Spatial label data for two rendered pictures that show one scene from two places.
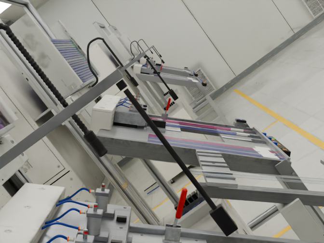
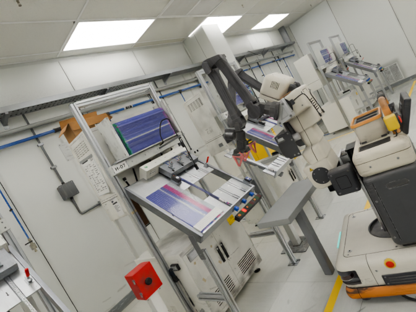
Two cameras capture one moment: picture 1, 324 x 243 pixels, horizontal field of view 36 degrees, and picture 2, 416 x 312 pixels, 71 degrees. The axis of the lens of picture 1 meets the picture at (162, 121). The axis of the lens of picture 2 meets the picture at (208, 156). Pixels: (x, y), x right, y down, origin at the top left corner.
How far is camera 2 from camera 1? 173 cm
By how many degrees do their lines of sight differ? 39
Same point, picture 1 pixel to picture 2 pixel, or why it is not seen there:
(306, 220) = (258, 172)
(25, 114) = (212, 115)
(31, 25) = not seen: hidden behind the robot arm
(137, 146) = not seen: hidden behind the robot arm
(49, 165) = (217, 132)
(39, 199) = (177, 151)
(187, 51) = (390, 50)
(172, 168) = (334, 127)
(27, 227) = (168, 157)
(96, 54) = (305, 60)
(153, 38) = (368, 39)
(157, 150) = (247, 135)
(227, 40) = not seen: outside the picture
